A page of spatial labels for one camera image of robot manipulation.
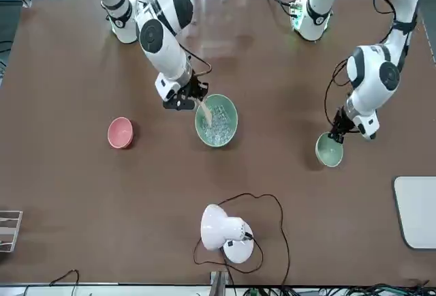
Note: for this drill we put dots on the white rounded tray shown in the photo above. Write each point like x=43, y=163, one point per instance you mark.
x=417, y=212

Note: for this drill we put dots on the white desk lamp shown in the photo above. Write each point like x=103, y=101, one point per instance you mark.
x=218, y=228

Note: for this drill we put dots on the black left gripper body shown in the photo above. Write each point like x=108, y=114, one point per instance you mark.
x=345, y=118

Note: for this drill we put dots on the light wooden spoon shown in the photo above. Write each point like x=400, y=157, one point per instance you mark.
x=206, y=113

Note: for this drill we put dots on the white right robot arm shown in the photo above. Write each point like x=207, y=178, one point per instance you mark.
x=163, y=47

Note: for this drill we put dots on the aluminium frame post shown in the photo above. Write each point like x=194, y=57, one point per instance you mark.
x=219, y=282

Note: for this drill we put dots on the large green bowl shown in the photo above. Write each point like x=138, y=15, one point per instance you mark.
x=218, y=139

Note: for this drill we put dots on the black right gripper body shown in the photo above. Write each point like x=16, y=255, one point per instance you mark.
x=195, y=86

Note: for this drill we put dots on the pink bowl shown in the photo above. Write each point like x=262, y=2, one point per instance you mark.
x=119, y=134

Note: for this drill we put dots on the clear glass beads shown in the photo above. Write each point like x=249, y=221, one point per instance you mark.
x=221, y=122

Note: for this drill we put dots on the small green bowl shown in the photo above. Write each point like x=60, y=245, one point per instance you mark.
x=328, y=154

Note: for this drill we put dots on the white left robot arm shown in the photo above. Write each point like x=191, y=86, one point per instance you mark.
x=374, y=71

